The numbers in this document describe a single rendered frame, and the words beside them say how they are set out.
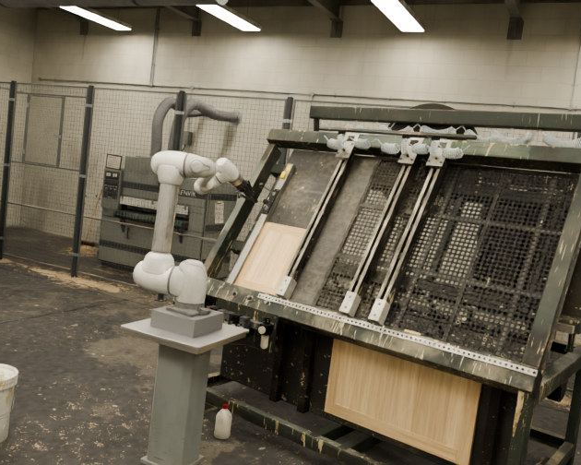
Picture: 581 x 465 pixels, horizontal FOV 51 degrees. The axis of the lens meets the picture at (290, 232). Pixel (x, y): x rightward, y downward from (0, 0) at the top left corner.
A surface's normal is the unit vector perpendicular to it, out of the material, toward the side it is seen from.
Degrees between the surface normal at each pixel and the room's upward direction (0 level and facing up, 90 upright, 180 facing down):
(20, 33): 90
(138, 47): 90
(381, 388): 90
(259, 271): 59
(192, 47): 90
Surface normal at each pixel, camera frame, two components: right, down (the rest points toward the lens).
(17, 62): 0.89, 0.14
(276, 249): -0.45, -0.51
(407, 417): -0.60, 0.00
